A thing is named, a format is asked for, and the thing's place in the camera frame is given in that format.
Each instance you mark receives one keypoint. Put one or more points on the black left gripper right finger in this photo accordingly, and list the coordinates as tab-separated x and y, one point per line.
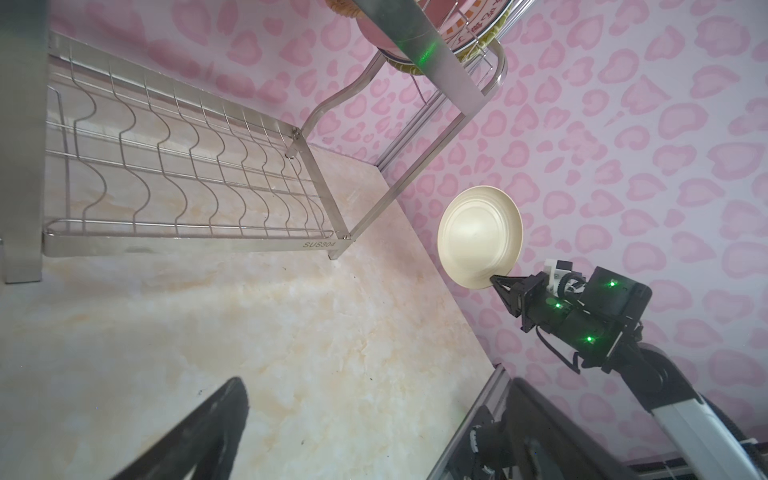
546	444

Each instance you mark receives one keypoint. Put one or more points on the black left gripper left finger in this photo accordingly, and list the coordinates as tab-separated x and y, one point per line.
203	445

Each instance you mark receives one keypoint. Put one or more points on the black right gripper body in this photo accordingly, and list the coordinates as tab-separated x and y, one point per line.
553	315

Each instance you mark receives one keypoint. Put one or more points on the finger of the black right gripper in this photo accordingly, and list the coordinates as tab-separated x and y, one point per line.
513	292

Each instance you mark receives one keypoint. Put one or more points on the cream round plate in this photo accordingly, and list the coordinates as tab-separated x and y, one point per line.
481	234

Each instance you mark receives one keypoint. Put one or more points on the green rimmed woven bamboo plate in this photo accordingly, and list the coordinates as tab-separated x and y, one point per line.
474	49

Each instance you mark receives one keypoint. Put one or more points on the white plate orange sunburst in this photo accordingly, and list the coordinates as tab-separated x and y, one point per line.
470	19

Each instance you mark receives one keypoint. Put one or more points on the pink bear plate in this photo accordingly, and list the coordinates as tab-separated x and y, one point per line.
396	27

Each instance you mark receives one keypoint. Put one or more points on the brown woven bamboo plate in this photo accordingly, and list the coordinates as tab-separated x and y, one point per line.
345	8

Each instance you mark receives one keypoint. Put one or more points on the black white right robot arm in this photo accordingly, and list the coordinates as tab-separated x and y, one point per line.
599	317

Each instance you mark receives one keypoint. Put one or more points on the stainless steel dish rack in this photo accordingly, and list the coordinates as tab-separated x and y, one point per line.
101	156

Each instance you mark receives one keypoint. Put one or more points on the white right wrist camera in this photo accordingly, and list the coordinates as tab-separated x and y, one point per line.
562	279

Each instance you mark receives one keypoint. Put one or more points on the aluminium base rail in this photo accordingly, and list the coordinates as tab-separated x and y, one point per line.
481	447

